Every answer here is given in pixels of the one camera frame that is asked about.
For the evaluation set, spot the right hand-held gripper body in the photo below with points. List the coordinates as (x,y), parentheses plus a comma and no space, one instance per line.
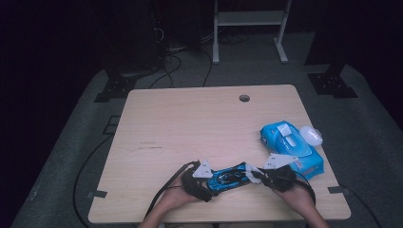
(278,161)

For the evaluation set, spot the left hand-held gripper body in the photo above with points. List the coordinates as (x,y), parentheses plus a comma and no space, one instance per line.
(202,171)

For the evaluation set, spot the blue wet wipes pack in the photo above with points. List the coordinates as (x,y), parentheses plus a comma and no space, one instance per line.
(285,142)

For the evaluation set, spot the blue toy car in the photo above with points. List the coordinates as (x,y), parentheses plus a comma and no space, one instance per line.
(228,180)

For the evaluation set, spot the person's left hand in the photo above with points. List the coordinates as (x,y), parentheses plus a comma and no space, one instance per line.
(177,198)

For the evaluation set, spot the person's right hand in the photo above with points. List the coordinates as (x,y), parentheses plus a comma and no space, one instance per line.
(297,199)

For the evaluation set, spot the white round plastic lid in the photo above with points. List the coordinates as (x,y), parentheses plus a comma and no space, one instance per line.
(311,136)

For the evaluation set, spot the black stand base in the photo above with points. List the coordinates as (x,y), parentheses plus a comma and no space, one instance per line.
(331,84)
(117,87)

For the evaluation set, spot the dark equipment cabinet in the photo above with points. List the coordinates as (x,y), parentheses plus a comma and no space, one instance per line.
(133,38)

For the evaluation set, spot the grey table bracket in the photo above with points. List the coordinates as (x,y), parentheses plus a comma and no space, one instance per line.
(98,194)
(337,190)

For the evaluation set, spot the white metal stand frame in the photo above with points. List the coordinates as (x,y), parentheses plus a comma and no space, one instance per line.
(248,18)

